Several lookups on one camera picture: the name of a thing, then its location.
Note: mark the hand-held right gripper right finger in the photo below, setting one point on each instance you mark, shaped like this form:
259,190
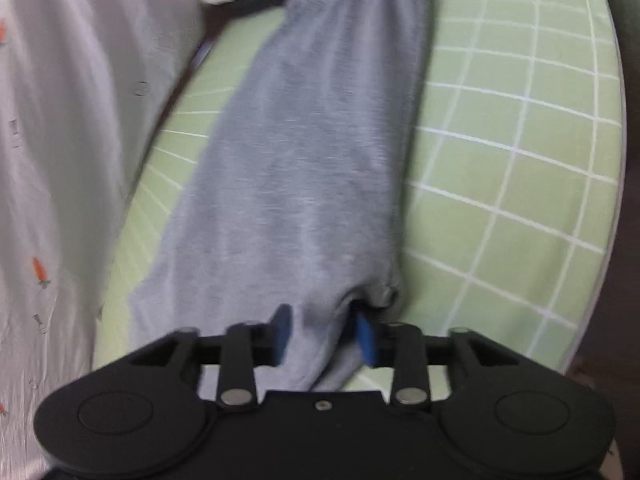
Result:
367,340

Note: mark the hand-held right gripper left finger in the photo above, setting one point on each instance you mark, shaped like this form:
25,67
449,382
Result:
281,335

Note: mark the grey pants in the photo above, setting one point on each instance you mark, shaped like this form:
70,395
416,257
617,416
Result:
310,160

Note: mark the green checked bed sheet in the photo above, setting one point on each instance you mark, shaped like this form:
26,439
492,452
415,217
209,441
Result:
500,160

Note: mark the grey carrot-print sheet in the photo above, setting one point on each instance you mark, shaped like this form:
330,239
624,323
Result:
75,160

